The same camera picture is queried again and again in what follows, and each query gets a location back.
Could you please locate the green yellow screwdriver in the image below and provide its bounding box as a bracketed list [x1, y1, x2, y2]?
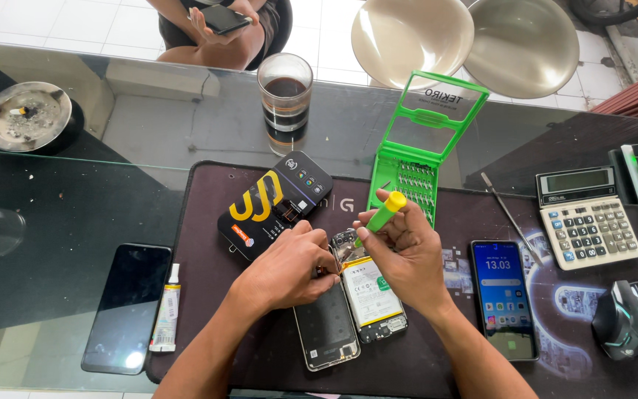
[354, 191, 408, 248]

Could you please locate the black tyre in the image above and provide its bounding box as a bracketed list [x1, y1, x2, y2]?
[567, 0, 638, 27]

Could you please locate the phone display panel with flex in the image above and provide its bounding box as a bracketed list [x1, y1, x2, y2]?
[293, 265, 362, 372]

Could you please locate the black smartphone with lit screen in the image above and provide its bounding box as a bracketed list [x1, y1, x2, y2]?
[470, 240, 539, 362]

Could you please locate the green screwdriver bit case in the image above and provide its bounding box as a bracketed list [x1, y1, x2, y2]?
[367, 70, 490, 228]

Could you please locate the glass of black coffee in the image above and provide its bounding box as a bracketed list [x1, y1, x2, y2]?
[257, 53, 314, 157]

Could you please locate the opened phone body with battery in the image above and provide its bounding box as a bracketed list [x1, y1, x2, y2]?
[330, 229, 409, 344]

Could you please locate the metal spudger tool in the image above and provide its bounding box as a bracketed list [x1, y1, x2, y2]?
[481, 172, 545, 267]

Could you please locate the black box with yellow print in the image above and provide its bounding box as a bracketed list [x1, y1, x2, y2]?
[217, 151, 334, 262]

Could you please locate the dark printed desk mat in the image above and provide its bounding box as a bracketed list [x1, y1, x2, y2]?
[146, 161, 638, 399]

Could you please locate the white glue tube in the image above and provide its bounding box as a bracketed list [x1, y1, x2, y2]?
[149, 263, 182, 354]

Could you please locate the black computer mouse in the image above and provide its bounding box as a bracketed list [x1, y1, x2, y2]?
[591, 280, 638, 361]

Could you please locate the person's left hand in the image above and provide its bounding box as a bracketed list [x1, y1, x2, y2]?
[229, 220, 343, 312]

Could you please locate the round metal ashtray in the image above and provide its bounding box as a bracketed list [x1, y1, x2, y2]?
[0, 82, 73, 153]

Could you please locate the person's right hand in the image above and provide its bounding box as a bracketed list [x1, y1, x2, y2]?
[352, 188, 454, 318]

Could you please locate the grey desk calculator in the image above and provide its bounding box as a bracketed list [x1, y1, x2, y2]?
[535, 166, 638, 271]

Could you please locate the black phone screen glass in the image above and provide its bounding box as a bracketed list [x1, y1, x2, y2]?
[81, 244, 173, 376]

